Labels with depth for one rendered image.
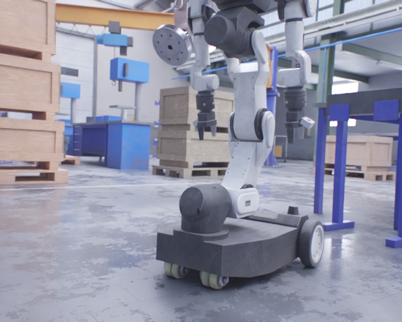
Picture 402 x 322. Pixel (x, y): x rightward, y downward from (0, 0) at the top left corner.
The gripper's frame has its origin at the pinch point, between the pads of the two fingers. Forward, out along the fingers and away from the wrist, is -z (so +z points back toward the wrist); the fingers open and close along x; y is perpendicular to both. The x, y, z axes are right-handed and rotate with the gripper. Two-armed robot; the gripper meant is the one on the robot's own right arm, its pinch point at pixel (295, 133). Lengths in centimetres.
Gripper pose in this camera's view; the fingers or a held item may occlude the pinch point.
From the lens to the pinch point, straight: 170.2
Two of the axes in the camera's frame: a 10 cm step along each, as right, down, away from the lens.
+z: -0.7, -9.8, -2.0
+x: 5.5, -2.0, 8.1
